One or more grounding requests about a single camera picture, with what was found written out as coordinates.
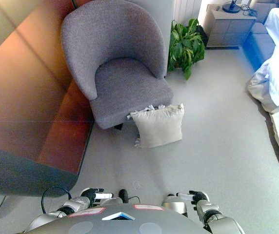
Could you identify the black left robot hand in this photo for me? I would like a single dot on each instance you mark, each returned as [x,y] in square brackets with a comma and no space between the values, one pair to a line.
[92,193]

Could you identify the green leafy potted plant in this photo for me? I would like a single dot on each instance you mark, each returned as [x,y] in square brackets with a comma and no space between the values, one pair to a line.
[184,46]

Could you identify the white bed duvet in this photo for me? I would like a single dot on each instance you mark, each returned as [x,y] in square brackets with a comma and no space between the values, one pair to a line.
[278,73]

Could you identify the dark blue lamp base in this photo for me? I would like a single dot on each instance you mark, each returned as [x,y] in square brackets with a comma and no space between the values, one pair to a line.
[231,7]

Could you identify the grey bedside cabinet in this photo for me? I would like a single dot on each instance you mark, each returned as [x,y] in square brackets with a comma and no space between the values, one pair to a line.
[229,30]

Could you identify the black left robot foot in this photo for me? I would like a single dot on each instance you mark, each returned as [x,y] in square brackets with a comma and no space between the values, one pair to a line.
[123,194]

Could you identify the silver robot torso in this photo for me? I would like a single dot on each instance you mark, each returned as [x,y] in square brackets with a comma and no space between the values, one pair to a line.
[120,224]

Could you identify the white pleated curtain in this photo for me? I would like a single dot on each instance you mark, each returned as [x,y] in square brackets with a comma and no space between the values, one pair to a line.
[184,11]

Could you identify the large flat screen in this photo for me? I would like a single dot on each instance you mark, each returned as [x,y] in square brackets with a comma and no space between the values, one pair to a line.
[25,97]

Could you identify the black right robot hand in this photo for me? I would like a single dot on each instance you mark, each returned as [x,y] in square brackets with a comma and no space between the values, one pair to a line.
[199,196]

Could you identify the silver right robot leg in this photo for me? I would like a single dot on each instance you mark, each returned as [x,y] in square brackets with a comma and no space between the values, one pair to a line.
[174,204]

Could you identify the grey fabric armchair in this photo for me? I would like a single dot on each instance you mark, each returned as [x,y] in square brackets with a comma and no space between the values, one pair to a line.
[120,48]

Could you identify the beige fringed pillow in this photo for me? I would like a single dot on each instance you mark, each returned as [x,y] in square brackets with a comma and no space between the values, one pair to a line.
[159,126]

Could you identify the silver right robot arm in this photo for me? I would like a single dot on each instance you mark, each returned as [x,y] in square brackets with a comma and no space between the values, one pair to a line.
[217,219]

